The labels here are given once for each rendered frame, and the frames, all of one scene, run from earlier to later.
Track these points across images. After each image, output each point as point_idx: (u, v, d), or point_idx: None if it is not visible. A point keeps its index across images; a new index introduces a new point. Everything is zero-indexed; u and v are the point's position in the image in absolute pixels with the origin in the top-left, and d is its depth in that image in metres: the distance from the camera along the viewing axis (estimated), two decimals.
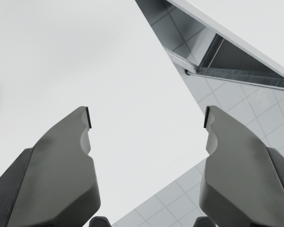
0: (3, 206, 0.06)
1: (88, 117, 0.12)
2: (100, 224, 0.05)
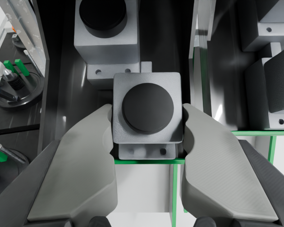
0: (28, 193, 0.06)
1: None
2: (100, 224, 0.05)
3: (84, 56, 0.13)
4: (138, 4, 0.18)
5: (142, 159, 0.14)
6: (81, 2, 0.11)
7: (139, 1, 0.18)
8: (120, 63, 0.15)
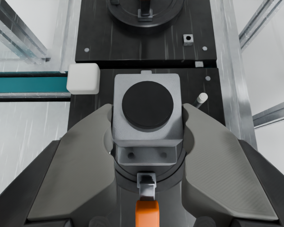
0: (28, 193, 0.06)
1: None
2: (100, 224, 0.05)
3: None
4: None
5: (142, 164, 0.13)
6: None
7: None
8: None
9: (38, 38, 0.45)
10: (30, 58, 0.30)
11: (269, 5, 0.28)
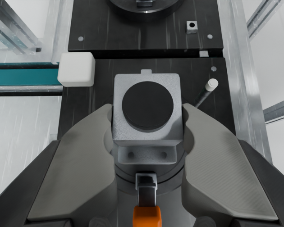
0: (28, 193, 0.06)
1: None
2: (100, 224, 0.05)
3: None
4: None
5: (142, 163, 0.13)
6: None
7: None
8: None
9: (30, 29, 0.42)
10: (18, 47, 0.28)
11: None
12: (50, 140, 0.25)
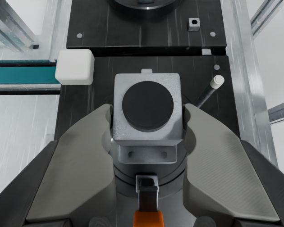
0: (27, 194, 0.06)
1: (111, 115, 0.12)
2: (100, 224, 0.05)
3: None
4: None
5: (143, 163, 0.14)
6: None
7: None
8: None
9: (29, 27, 0.42)
10: (15, 44, 0.27)
11: None
12: (47, 140, 0.24)
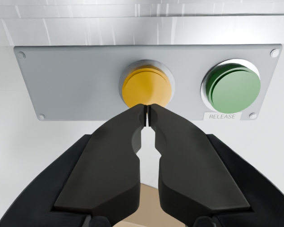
0: (57, 182, 0.07)
1: (144, 115, 0.12)
2: (100, 224, 0.05)
3: None
4: None
5: None
6: None
7: None
8: None
9: None
10: None
11: None
12: None
